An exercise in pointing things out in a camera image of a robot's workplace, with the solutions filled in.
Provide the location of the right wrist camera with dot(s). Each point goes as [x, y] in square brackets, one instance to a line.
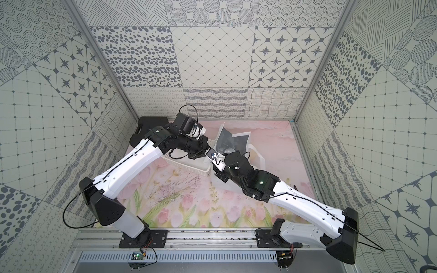
[216, 158]

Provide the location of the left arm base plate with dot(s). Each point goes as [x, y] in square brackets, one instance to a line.
[143, 238]

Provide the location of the black plastic tool case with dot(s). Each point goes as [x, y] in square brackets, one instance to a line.
[143, 126]

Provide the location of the floral pink table mat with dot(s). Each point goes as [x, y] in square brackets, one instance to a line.
[166, 195]

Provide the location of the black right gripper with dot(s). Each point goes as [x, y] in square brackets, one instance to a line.
[221, 175]

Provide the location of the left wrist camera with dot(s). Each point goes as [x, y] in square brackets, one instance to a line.
[197, 131]

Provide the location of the white perforated plastic basket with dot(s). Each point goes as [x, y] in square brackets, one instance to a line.
[178, 158]

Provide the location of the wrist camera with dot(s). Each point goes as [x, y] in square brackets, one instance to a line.
[216, 158]
[197, 131]

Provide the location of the aluminium mounting rail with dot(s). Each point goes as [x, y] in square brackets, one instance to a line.
[111, 239]

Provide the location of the white vent grille strip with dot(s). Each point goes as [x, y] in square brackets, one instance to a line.
[179, 256]

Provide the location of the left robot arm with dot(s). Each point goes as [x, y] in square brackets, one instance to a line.
[100, 193]

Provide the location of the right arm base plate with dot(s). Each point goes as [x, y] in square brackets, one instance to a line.
[271, 238]

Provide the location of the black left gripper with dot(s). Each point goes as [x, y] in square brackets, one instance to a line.
[202, 150]

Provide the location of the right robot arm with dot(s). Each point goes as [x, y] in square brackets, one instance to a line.
[339, 227]

